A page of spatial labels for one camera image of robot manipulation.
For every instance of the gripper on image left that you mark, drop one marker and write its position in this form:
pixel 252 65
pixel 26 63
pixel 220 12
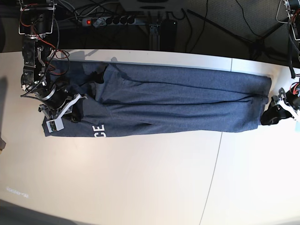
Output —
pixel 60 102

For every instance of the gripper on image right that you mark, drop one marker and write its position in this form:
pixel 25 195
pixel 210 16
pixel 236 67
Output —
pixel 292 97

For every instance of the blue T-shirt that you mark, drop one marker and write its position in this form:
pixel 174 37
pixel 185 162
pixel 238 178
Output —
pixel 126 99

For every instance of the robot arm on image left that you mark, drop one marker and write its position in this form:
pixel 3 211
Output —
pixel 40 79

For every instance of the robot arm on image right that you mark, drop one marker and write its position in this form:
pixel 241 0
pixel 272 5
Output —
pixel 292 8

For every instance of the black tripod stand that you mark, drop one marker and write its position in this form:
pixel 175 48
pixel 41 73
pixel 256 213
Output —
pixel 255 48

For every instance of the small object at table edge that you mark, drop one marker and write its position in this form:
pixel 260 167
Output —
pixel 2 144

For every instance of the black power adapter box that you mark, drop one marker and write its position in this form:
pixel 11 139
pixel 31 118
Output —
pixel 168 33

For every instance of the white camera box image left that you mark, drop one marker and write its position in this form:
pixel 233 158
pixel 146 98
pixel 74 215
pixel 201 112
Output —
pixel 55 125

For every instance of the power strip with red switch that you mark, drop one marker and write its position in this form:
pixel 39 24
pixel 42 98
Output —
pixel 108 21

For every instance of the aluminium frame post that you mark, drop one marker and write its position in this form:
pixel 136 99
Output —
pixel 154 22

